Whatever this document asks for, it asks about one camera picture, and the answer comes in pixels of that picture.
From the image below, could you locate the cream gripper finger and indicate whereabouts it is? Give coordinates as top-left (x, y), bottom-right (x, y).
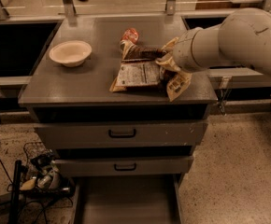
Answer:
top-left (166, 71), bottom-right (192, 102)
top-left (162, 37), bottom-right (178, 52)

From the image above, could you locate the brown chip bag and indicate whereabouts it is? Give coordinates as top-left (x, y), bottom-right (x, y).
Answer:
top-left (109, 42), bottom-right (176, 92)

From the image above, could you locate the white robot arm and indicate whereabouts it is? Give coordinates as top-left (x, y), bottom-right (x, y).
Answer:
top-left (156, 8), bottom-right (271, 101)

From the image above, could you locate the grey top drawer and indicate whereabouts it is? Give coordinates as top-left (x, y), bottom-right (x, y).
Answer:
top-left (35, 121), bottom-right (207, 149)

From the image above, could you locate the grey drawer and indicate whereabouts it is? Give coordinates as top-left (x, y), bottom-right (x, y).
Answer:
top-left (55, 156), bottom-right (193, 177)
top-left (70, 175), bottom-right (184, 224)
top-left (35, 121), bottom-right (207, 149)

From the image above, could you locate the grey middle drawer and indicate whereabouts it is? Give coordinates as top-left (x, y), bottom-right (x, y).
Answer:
top-left (55, 156), bottom-right (193, 177)

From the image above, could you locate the grey drawer cabinet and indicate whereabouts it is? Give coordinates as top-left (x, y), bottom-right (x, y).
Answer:
top-left (18, 14), bottom-right (219, 224)

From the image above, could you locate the grey bottom drawer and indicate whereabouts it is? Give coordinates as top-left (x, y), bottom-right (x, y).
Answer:
top-left (70, 175), bottom-right (184, 224)

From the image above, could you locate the red soda can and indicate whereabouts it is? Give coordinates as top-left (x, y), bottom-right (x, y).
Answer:
top-left (120, 28), bottom-right (139, 45)

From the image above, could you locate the white paper bowl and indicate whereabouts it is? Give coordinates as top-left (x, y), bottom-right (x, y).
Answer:
top-left (50, 40), bottom-right (93, 67)

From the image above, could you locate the black wire basket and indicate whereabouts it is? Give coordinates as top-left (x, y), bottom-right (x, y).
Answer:
top-left (20, 142), bottom-right (74, 196)

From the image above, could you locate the black stand post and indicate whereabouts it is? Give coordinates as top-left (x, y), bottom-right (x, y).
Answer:
top-left (8, 160), bottom-right (21, 224)

